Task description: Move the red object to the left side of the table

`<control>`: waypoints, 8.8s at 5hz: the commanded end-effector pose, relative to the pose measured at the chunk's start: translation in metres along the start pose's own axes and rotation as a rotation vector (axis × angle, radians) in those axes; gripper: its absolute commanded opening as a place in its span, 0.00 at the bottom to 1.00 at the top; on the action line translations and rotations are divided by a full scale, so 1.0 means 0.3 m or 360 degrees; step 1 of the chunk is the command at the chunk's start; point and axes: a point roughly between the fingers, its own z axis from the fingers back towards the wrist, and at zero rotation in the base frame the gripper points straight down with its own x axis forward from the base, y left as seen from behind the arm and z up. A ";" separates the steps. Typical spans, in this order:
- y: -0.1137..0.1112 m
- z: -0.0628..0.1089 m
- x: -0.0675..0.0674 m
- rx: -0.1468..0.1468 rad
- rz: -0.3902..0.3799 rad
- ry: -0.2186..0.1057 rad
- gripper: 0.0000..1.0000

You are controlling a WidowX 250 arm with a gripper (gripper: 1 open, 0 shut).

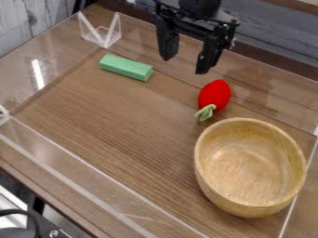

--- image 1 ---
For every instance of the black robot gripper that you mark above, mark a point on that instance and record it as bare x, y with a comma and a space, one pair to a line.
201, 15

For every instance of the clear acrylic tray wall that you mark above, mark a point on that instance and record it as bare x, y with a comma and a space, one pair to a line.
106, 208

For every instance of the green rectangular block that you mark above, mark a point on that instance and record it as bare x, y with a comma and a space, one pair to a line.
126, 67

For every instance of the black metal table clamp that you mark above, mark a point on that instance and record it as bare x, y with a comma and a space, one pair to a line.
49, 230

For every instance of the red plush strawberry toy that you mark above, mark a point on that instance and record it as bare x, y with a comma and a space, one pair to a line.
214, 97

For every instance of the wooden bowl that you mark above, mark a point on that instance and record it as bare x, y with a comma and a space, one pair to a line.
250, 167

